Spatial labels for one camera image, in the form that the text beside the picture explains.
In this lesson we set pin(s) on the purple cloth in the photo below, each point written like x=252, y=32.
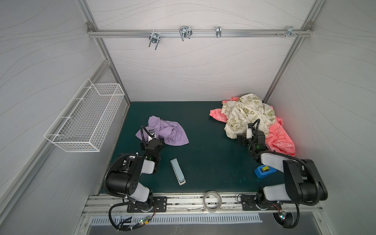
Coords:
x=171, y=131

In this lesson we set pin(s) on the white light-blue flat box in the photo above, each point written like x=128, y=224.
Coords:
x=178, y=171

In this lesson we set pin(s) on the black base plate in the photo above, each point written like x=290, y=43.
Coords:
x=249, y=202
x=152, y=204

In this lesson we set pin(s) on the cream green patterned cloth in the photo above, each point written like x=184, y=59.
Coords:
x=247, y=109

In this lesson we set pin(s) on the left metal U-bolt clamp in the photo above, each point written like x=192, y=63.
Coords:
x=154, y=38

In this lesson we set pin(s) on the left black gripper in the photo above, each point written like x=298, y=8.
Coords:
x=160, y=142

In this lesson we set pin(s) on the middle metal U-bolt clamp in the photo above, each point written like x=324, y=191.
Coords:
x=185, y=32

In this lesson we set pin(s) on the white slotted cable duct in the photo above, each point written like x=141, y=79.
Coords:
x=171, y=219

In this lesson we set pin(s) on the white wire basket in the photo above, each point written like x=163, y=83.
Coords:
x=83, y=124

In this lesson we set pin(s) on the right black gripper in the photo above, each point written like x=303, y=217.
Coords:
x=246, y=139

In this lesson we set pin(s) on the pink cloth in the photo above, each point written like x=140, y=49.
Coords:
x=278, y=140

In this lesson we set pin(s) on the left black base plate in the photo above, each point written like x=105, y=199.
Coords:
x=152, y=204

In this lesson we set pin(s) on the metal u-bolt clamp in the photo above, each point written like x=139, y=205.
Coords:
x=154, y=38
x=185, y=32

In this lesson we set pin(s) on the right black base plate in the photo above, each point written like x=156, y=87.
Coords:
x=249, y=202

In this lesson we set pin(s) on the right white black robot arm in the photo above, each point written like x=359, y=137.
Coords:
x=302, y=181

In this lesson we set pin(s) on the right metal bracket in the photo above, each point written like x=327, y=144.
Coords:
x=289, y=33

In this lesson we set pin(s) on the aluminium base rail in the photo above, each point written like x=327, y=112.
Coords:
x=184, y=203

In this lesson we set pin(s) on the small metal bracket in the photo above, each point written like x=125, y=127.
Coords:
x=218, y=31

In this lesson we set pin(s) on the aluminium cross bar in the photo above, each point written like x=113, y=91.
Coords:
x=197, y=33

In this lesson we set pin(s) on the clear tape roll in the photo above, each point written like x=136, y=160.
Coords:
x=212, y=201

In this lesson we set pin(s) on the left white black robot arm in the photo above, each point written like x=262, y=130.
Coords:
x=122, y=178

